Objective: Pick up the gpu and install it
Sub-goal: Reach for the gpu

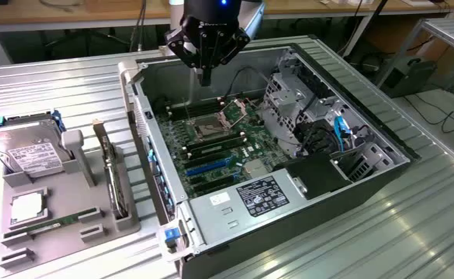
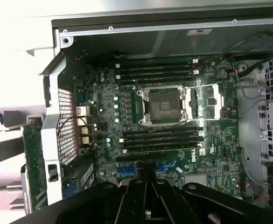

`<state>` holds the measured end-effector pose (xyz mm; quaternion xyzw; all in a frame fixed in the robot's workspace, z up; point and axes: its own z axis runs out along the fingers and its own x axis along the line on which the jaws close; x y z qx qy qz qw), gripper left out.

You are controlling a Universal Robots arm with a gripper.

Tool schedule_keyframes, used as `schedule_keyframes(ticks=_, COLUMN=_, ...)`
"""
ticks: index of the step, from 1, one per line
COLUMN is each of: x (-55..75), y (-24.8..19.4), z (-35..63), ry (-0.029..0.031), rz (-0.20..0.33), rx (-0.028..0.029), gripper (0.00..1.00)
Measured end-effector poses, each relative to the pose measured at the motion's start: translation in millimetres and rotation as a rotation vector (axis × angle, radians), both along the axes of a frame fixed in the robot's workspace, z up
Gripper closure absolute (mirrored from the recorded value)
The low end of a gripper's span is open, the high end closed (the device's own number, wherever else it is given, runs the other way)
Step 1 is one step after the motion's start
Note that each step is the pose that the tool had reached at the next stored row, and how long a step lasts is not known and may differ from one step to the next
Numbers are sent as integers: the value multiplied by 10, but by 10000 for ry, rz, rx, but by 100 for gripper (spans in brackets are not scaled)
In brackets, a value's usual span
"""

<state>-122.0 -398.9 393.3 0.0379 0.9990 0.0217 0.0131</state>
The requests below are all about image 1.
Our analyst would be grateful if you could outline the blue expansion slot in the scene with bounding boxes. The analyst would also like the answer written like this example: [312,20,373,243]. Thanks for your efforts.
[185,158,233,176]

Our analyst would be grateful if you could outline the grey parts rack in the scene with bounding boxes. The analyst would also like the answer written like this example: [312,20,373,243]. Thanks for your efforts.
[0,129,142,270]

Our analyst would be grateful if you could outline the black looped wire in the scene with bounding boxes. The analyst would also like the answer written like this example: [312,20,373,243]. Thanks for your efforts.
[229,66,272,98]

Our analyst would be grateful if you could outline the graphics card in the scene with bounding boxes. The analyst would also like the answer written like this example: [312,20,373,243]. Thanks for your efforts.
[93,118,131,218]

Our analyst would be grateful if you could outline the CPU socket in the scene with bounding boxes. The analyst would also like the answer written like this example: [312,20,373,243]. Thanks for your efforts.
[193,115,230,139]

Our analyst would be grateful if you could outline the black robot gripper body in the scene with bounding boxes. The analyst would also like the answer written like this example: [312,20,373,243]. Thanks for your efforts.
[180,0,246,68]

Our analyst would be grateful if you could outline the open PC case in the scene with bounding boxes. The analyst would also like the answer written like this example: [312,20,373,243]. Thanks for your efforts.
[118,42,422,279]

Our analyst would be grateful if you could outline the installed RAM stick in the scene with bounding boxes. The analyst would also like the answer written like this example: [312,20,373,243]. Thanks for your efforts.
[190,136,248,155]

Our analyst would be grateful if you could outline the silver hard disk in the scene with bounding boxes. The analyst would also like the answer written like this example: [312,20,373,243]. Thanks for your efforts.
[0,119,65,178]

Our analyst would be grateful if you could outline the silver chipset heat sink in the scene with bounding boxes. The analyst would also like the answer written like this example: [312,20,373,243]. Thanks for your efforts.
[244,162,268,178]

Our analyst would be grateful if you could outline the wooden desk with white frame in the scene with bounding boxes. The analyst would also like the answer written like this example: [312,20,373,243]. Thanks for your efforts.
[0,0,454,65]

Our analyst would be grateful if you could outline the silver CPU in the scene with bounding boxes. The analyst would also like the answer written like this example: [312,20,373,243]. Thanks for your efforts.
[11,193,45,225]

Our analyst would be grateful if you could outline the silver power supply unit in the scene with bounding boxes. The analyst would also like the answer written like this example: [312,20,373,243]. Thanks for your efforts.
[188,168,309,246]

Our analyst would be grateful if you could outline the black wire bundle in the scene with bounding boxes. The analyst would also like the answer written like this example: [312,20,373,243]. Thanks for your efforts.
[294,120,337,155]

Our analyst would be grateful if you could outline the metal slat side table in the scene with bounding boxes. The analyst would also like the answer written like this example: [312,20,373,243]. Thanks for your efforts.
[377,17,454,88]

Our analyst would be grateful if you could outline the long black expansion slot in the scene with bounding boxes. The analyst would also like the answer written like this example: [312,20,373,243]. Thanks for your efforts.
[184,151,228,168]
[194,181,242,195]
[190,174,238,187]

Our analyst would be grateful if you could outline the black floor cable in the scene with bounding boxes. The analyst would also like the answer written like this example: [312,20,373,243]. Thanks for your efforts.
[405,84,454,130]

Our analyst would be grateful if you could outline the loose green RAM stick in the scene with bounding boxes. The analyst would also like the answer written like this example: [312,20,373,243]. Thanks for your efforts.
[5,206,98,235]

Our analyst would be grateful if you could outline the metal socket cover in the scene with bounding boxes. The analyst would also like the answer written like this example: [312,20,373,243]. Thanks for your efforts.
[220,98,248,124]

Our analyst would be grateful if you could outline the green motherboard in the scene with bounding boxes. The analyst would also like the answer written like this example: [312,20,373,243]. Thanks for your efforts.
[155,97,290,195]

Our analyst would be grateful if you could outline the hanging grey cable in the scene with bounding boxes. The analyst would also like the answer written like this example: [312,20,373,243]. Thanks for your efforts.
[135,0,150,52]

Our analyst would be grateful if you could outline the metal disk bay cage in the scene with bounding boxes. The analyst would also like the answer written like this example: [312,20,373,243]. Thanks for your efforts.
[260,48,368,146]

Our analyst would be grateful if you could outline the black box on floor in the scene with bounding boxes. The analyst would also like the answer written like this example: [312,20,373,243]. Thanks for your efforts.
[388,58,438,99]

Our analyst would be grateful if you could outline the blue flat wire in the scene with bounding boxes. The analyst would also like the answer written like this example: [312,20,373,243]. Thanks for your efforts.
[333,115,354,153]

